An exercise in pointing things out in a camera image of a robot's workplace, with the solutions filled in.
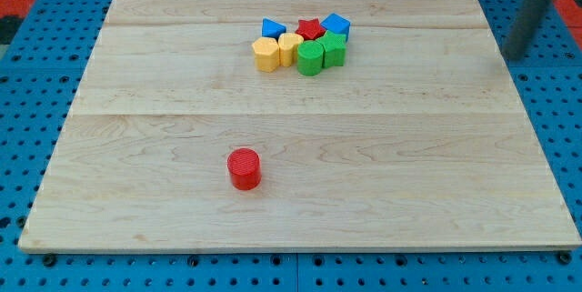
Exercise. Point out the blue triangle block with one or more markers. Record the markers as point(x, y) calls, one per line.
point(272, 29)

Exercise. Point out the red cylinder block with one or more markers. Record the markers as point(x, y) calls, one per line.
point(244, 169)

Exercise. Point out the wooden board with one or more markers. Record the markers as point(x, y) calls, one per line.
point(418, 143)

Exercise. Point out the green cylinder block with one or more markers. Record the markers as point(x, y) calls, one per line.
point(310, 56)

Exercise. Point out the yellow heart block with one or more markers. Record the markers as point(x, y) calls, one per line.
point(288, 44)

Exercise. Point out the red star block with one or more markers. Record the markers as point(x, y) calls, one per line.
point(310, 29)

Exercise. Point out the green star block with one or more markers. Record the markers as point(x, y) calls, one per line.
point(334, 45)

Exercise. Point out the blue cube block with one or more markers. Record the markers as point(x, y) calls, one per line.
point(337, 24)

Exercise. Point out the yellow hexagon block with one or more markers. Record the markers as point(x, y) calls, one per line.
point(266, 54)

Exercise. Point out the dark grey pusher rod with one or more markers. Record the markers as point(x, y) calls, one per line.
point(528, 18)

